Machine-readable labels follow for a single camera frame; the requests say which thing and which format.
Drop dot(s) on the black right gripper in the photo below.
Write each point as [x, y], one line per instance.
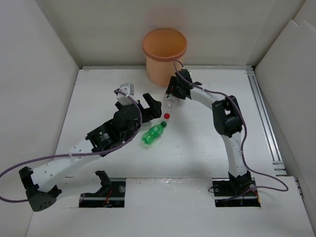
[174, 81]

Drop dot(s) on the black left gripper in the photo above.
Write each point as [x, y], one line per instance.
[154, 111]

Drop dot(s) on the red label clear bottle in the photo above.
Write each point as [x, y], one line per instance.
[168, 105]

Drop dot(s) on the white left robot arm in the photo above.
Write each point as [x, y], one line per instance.
[45, 184]

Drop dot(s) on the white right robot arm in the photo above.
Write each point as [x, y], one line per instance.
[226, 120]

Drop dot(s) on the orange plastic bin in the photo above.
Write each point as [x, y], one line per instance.
[161, 48]

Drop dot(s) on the blue white label bottle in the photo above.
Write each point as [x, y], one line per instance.
[149, 123]

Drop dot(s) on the green plastic bottle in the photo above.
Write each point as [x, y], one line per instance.
[154, 133]

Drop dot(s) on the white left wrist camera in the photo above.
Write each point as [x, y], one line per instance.
[128, 90]

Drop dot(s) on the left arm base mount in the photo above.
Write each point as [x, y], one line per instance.
[111, 194]

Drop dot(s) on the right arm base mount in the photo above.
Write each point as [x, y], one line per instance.
[235, 191]

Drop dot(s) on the aluminium frame rail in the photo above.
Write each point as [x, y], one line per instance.
[190, 152]

